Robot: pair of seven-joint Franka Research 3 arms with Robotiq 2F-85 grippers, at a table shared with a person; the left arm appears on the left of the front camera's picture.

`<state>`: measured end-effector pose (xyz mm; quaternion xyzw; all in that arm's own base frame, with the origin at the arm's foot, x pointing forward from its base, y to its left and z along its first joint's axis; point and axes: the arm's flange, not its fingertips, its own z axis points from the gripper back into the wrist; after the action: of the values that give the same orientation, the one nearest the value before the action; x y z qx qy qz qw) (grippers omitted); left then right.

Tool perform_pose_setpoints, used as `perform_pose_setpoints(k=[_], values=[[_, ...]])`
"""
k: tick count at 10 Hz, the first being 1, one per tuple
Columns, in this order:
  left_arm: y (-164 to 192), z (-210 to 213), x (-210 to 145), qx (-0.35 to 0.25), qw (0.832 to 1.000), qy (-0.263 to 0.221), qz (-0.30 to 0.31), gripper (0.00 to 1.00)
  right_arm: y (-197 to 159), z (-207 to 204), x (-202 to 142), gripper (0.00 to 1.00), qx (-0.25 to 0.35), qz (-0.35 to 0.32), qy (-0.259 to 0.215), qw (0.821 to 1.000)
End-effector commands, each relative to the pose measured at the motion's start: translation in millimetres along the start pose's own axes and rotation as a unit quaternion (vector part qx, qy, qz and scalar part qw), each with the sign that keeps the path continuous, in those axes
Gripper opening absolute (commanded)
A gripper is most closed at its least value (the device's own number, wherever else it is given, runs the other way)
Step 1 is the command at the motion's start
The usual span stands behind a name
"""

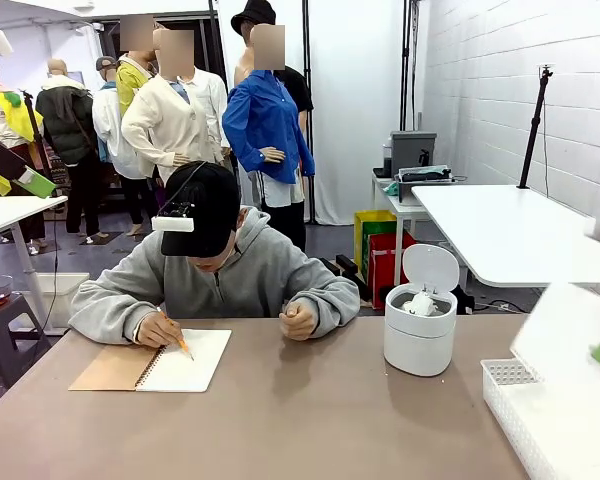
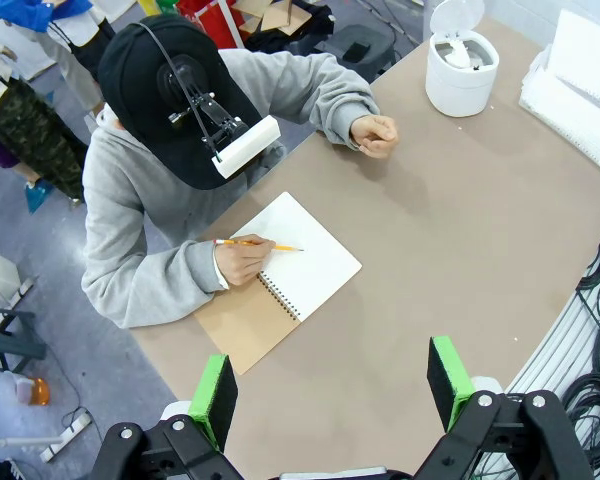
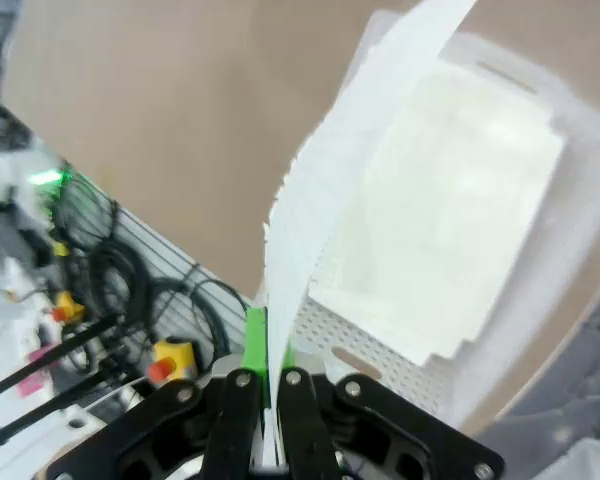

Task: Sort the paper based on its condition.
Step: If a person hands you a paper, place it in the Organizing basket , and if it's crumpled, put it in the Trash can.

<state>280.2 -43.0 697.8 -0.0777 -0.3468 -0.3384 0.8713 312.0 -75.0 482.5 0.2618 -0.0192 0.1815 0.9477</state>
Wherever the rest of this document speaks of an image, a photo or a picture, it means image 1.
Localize yellow pencil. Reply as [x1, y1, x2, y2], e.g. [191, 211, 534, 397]
[155, 306, 195, 362]

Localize spiral notebook brown cover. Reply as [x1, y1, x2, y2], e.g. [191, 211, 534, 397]
[68, 328, 233, 394]

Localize person's left forearm grey sleeve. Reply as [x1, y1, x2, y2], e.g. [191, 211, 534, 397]
[299, 279, 362, 337]

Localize person's right forearm grey sleeve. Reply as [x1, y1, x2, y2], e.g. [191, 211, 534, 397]
[68, 282, 161, 346]

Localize person's right hand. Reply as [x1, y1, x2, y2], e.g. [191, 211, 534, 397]
[133, 309, 185, 350]

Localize person's left hand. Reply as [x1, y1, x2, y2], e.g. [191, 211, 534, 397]
[278, 302, 320, 342]

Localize short black tripod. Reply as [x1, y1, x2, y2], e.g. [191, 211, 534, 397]
[19, 89, 52, 177]

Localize mannequin in yellow raincoat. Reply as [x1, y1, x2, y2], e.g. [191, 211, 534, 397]
[0, 60, 47, 244]

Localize white table with slim leg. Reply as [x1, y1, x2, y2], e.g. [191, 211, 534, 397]
[0, 194, 69, 336]

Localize mannequin in dark puffer jacket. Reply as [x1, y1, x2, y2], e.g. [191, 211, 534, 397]
[35, 58, 102, 236]

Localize white paper stack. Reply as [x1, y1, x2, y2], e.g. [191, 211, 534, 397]
[509, 382, 600, 480]

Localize mannequin with grey cap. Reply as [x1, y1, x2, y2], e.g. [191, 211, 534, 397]
[91, 55, 154, 236]

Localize white perforated plastic basket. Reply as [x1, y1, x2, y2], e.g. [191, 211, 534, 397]
[480, 357, 600, 480]

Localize mannequin in yellow-green shirt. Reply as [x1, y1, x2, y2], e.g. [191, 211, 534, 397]
[114, 14, 157, 119]

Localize white storage box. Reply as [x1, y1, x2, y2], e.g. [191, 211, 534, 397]
[22, 272, 90, 330]

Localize large white table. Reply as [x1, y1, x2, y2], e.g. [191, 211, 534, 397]
[410, 183, 600, 290]

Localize mannequin in cream cardigan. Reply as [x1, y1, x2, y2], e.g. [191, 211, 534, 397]
[121, 28, 231, 184]

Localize dark grey stool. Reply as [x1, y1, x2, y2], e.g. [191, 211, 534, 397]
[0, 294, 51, 390]

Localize white lidded trash bin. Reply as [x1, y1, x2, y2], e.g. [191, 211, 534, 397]
[383, 243, 460, 378]

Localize black baseball cap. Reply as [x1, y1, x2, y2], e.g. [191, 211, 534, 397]
[159, 161, 241, 259]

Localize tall black tripod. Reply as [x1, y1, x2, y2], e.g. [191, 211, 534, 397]
[517, 63, 556, 190]

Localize red bag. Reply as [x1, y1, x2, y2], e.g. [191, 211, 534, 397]
[368, 232, 419, 310]

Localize slanted black pole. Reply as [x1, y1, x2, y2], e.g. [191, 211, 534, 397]
[207, 0, 230, 92]

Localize small white side table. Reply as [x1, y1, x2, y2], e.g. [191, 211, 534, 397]
[372, 172, 434, 281]

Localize dark items in grey tray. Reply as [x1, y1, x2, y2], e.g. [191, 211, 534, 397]
[399, 166, 452, 182]

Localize grey tray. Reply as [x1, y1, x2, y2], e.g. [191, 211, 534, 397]
[396, 165, 454, 203]

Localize green bag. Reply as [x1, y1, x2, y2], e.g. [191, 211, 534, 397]
[362, 219, 406, 279]

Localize mannequin in blue shirt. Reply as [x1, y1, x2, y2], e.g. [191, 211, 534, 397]
[221, 23, 317, 254]

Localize long black wooden block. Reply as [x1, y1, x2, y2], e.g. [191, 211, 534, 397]
[335, 253, 371, 297]

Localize yellow bag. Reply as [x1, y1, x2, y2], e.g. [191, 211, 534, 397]
[353, 209, 397, 272]

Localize grey box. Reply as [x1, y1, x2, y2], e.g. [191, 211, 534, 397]
[389, 130, 438, 179]

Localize person in grey hoodie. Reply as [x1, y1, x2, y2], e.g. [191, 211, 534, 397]
[77, 205, 354, 321]

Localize black bucket hat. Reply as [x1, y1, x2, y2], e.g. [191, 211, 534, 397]
[229, 0, 278, 37]

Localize mannequin in black shirt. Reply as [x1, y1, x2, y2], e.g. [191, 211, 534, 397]
[233, 34, 315, 131]

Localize black light stand pole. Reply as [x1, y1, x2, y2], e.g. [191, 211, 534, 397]
[301, 0, 316, 225]
[401, 0, 420, 132]

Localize white backdrop curtain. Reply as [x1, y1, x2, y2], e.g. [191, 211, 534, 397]
[217, 0, 430, 226]

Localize thin black hanging cable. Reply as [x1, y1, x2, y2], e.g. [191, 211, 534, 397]
[52, 198, 61, 314]

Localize white head-mounted camera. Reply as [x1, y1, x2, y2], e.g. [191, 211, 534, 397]
[151, 202, 195, 232]

